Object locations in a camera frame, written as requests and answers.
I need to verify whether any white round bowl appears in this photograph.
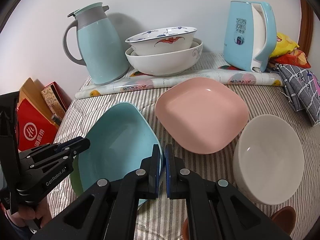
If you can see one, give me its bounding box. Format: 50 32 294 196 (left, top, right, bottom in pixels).
233 114 304 205

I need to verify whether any grey checked folded cloth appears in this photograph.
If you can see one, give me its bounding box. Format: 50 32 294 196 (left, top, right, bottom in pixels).
269 63 319 126

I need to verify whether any pink square plate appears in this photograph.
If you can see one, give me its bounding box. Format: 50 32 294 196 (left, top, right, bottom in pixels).
155 77 249 154

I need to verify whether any blue patterned porcelain bowl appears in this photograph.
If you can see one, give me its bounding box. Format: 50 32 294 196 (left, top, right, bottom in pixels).
125 26 197 56

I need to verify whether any rolled fruit print mat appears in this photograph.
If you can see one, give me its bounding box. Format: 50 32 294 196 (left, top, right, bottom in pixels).
75 68 284 99

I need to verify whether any large white porcelain bowl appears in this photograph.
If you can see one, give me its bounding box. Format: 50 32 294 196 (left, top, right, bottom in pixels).
125 38 203 76

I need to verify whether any brown wooden door frame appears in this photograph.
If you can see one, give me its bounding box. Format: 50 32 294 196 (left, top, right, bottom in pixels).
298 0 313 56

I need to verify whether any brown paper bag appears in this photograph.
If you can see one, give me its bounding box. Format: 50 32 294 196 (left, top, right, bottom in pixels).
18 77 59 127

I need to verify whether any yellow chips bag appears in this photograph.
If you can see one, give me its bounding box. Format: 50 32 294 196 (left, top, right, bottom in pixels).
269 33 299 58

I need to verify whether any small brown bowl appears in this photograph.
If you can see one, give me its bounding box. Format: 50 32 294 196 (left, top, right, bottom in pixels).
181 218 189 240
271 206 297 235

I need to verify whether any patterned gift box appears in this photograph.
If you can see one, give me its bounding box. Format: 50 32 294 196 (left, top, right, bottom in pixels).
41 81 72 126

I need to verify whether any green square plate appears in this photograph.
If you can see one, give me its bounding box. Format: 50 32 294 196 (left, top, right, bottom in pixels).
70 159 83 197

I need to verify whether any light blue square plate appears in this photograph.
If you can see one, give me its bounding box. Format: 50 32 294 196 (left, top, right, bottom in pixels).
78 102 160 191

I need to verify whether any light blue electric kettle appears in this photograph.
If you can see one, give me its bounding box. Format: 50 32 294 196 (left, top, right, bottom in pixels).
223 0 277 73

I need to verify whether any light blue thermos jug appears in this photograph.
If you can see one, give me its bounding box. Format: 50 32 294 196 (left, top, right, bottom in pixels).
62 2 129 85

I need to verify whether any red paper shopping bag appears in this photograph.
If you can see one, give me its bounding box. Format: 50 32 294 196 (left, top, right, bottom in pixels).
17 99 57 151

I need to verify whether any person's left hand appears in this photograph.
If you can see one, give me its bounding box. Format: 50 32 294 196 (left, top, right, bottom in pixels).
5 197 52 228

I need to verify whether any orange snack bag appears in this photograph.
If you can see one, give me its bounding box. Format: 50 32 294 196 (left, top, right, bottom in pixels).
271 49 311 69

